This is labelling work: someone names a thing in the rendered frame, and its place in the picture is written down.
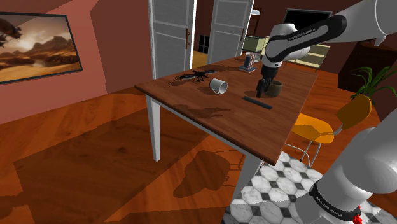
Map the wooden table with white legs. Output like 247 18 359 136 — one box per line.
134 55 319 202

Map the framed desert landscape picture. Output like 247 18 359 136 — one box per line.
0 11 84 85

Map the green leafy plant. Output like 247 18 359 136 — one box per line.
349 66 397 101

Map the black dragonfly figure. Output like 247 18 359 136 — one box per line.
167 69 218 87

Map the black television screen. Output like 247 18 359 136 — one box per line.
282 8 333 31

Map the white mug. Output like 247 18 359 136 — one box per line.
209 78 229 95

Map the white panelled door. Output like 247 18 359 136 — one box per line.
148 0 198 80
206 0 255 66

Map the black remote control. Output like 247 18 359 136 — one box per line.
242 95 274 111

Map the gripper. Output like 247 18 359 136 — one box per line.
256 66 279 98

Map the dark brown bowl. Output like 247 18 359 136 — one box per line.
264 80 284 97

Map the pale green cabinet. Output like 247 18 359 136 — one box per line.
242 34 331 70

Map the orange chair with metal legs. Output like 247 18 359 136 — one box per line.
284 94 373 169

